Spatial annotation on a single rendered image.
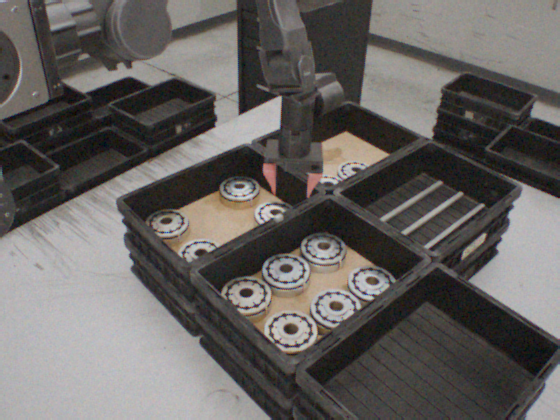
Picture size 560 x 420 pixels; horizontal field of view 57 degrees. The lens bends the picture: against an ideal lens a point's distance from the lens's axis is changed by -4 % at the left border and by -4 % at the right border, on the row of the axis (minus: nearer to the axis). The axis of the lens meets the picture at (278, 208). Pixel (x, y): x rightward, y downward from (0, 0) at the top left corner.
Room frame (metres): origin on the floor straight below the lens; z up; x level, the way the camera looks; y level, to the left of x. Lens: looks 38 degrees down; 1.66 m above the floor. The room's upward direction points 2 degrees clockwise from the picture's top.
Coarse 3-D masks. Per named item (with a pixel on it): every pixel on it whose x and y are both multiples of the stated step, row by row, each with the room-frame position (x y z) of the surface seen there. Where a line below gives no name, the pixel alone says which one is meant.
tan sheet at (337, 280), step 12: (348, 252) 0.91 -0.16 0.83; (348, 264) 0.87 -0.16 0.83; (360, 264) 0.87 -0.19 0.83; (372, 264) 0.87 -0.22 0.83; (252, 276) 0.82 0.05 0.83; (312, 276) 0.83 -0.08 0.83; (324, 276) 0.83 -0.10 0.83; (336, 276) 0.83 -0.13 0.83; (312, 288) 0.79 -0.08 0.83; (324, 288) 0.80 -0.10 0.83; (336, 288) 0.80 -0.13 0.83; (276, 300) 0.76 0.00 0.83; (288, 300) 0.76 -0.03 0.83; (300, 300) 0.76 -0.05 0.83; (276, 312) 0.72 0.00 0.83; (264, 324) 0.69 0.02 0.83
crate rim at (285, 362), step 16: (304, 208) 0.94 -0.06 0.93; (352, 208) 0.95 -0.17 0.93; (272, 224) 0.88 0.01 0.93; (368, 224) 0.90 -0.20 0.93; (240, 240) 0.83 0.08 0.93; (400, 240) 0.84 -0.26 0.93; (224, 256) 0.78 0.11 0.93; (192, 272) 0.73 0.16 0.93; (416, 272) 0.75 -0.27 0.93; (208, 288) 0.69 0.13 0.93; (224, 304) 0.65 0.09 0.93; (368, 304) 0.66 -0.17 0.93; (240, 320) 0.61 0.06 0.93; (352, 320) 0.62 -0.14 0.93; (256, 336) 0.58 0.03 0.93; (272, 352) 0.55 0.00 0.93; (304, 352) 0.55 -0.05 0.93; (288, 368) 0.52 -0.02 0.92
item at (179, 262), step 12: (216, 156) 1.15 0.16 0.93; (264, 156) 1.16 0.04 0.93; (192, 168) 1.09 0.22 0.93; (156, 180) 1.03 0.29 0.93; (168, 180) 1.04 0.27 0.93; (300, 180) 1.06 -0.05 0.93; (132, 192) 0.98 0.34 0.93; (324, 192) 1.01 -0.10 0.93; (120, 204) 0.94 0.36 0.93; (300, 204) 0.96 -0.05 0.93; (132, 216) 0.89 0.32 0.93; (144, 228) 0.86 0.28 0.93; (156, 240) 0.82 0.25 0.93; (168, 252) 0.78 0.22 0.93; (216, 252) 0.79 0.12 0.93; (180, 264) 0.75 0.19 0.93; (192, 264) 0.75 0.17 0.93
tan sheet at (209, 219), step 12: (216, 192) 1.13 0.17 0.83; (264, 192) 1.14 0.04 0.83; (192, 204) 1.07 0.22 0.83; (204, 204) 1.08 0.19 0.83; (216, 204) 1.08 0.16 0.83; (192, 216) 1.03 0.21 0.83; (204, 216) 1.03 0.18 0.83; (216, 216) 1.03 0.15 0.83; (228, 216) 1.03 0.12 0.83; (240, 216) 1.03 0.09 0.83; (252, 216) 1.03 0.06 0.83; (192, 228) 0.98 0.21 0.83; (204, 228) 0.98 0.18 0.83; (216, 228) 0.98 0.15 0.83; (228, 228) 0.98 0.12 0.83; (240, 228) 0.99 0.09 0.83; (252, 228) 0.99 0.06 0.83; (216, 240) 0.94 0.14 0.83; (228, 240) 0.94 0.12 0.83
